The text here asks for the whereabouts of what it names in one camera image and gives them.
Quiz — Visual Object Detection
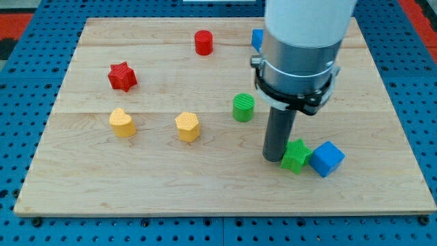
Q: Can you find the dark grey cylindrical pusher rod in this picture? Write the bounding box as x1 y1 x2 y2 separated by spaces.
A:
263 107 296 162

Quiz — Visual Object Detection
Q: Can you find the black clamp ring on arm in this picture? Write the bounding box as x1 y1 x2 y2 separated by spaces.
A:
250 55 341 116

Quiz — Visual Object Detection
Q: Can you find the yellow hexagon block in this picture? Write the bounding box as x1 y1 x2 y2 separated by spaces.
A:
175 112 200 142

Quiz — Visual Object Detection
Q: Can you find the blue block behind arm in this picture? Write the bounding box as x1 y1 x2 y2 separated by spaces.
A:
251 29 264 53

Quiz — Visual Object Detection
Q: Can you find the blue cube block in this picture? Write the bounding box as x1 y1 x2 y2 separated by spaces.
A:
309 141 346 178

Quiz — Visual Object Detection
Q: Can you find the red cylinder block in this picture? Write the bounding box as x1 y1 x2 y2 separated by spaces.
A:
194 30 213 55

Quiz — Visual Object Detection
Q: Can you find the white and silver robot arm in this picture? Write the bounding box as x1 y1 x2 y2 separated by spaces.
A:
251 0 356 162

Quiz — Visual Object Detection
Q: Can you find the red star block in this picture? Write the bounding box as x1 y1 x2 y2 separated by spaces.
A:
108 61 137 92

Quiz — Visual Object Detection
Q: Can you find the yellow heart block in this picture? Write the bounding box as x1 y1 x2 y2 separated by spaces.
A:
109 108 137 137

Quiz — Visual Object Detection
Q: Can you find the green star block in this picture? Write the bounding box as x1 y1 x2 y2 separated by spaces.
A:
280 139 313 175

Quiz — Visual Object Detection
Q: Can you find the green cylinder block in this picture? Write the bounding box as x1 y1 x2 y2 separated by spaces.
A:
233 93 255 122

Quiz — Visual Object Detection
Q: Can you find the light wooden board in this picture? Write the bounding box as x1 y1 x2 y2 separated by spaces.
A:
14 18 436 217

